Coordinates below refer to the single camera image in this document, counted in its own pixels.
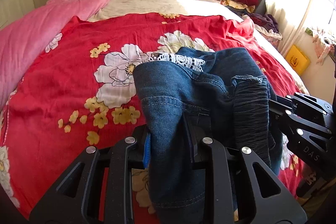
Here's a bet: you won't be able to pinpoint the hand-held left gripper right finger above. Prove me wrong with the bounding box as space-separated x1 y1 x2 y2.
182 111 307 224

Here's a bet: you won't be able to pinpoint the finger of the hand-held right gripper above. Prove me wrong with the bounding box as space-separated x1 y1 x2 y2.
277 92 336 130
268 98 334 144

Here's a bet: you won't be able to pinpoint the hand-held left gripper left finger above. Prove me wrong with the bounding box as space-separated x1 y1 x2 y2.
29 124 153 224

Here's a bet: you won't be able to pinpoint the blue denim pants lace trim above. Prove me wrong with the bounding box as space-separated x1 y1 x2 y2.
133 47 284 224

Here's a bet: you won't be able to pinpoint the yellow bag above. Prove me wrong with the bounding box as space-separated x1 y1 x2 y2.
285 45 311 74

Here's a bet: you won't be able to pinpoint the floral cloth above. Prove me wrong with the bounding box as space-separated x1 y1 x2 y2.
304 27 336 65

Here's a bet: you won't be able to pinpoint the floral laundry basket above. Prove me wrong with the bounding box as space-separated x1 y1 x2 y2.
256 25 283 48

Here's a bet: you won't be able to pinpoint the purple clothes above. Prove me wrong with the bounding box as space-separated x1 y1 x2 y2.
248 13 279 33

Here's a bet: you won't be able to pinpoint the red floral blanket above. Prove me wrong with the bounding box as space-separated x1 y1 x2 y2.
0 13 308 219

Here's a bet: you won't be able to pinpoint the pink quilt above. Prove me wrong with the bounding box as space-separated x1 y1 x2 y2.
0 0 122 112

